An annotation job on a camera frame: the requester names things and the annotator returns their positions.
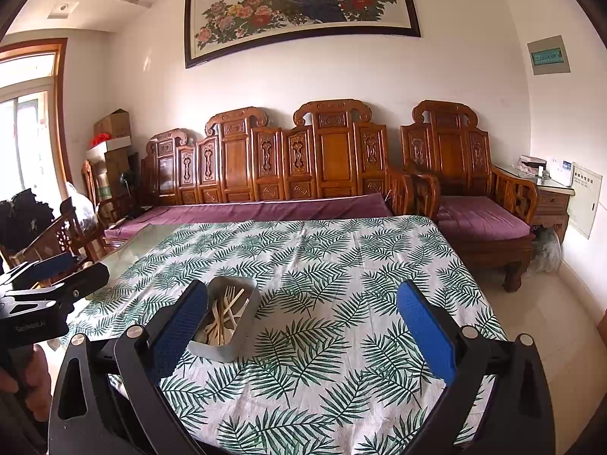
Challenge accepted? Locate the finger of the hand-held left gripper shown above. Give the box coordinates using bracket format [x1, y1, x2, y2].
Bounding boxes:
[0, 252, 74, 292]
[14, 262, 111, 311]

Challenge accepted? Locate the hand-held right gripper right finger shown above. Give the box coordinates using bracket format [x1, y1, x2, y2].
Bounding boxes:
[396, 279, 555, 455]

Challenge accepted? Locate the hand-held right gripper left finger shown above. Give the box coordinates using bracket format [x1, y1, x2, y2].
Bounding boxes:
[47, 279, 209, 455]

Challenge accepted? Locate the white spoon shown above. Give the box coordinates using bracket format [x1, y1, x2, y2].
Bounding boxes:
[197, 322, 238, 346]

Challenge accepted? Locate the brown wooden chopstick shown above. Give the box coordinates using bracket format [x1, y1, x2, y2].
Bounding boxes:
[211, 296, 226, 346]
[207, 301, 220, 344]

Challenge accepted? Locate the light bamboo chopstick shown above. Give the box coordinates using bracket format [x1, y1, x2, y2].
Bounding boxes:
[220, 288, 246, 318]

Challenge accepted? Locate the metal tray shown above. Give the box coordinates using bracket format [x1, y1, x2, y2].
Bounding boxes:
[189, 276, 263, 362]

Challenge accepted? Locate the person's left hand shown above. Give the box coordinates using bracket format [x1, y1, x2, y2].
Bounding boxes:
[0, 346, 52, 420]

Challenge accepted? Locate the dark wooden dining chair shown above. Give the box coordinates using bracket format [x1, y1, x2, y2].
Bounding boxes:
[0, 199, 105, 266]

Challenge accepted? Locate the dark cloth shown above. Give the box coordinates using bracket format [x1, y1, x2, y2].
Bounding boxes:
[0, 188, 55, 257]

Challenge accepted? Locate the clear plastic bag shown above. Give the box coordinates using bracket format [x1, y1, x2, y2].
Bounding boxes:
[61, 181, 98, 233]

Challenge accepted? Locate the leaf print tablecloth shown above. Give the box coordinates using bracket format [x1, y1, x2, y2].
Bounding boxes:
[66, 215, 510, 455]

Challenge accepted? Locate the purple armchair cushion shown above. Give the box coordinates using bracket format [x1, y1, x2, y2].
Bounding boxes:
[436, 195, 531, 240]

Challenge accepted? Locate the white box with red flowers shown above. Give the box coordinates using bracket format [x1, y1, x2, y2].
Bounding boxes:
[86, 133, 132, 159]

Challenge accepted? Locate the long purple sofa cushion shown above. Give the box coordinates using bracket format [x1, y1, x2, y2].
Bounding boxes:
[103, 193, 394, 242]

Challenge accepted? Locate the grey plastic bag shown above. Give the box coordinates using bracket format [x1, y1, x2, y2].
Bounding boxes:
[531, 227, 565, 273]

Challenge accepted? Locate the brown cardboard box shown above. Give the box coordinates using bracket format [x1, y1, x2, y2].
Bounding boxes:
[93, 109, 131, 139]

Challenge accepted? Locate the wooden side table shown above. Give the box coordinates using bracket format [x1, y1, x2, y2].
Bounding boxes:
[493, 163, 576, 242]

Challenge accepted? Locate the carved wooden armchair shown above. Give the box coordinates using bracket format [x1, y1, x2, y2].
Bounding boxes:
[401, 99, 541, 293]

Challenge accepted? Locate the long carved wooden sofa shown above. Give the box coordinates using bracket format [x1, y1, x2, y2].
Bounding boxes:
[102, 99, 442, 247]

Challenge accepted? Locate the white blue device box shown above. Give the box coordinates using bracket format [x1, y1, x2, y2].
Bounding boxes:
[552, 157, 574, 185]

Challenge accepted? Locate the framed peacock flower painting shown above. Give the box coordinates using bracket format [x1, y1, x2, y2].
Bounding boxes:
[184, 0, 422, 69]

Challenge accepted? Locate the wooden window frame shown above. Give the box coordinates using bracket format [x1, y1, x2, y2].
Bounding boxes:
[0, 38, 69, 200]

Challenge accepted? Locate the white metal wall panel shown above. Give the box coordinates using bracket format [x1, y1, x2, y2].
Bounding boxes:
[566, 162, 596, 240]

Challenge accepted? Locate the grey wall electrical box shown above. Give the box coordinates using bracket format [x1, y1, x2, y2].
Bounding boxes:
[527, 35, 571, 75]

